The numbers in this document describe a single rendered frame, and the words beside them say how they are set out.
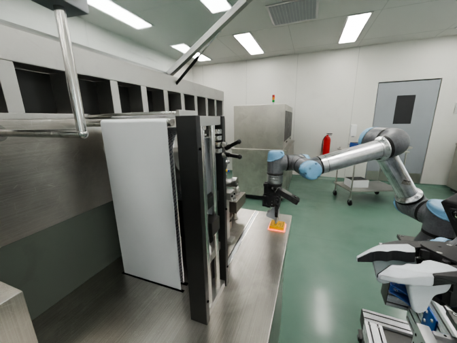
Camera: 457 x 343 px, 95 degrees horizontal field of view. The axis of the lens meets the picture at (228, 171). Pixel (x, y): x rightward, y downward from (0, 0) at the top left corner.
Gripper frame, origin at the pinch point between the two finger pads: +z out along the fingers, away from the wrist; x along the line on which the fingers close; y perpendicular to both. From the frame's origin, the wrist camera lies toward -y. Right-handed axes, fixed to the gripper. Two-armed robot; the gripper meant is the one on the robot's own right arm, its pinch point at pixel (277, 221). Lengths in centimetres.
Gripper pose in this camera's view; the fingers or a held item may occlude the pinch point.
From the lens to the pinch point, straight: 110.6
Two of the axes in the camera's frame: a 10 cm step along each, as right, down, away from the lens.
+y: -9.4, -0.7, 3.4
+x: -3.5, 2.3, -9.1
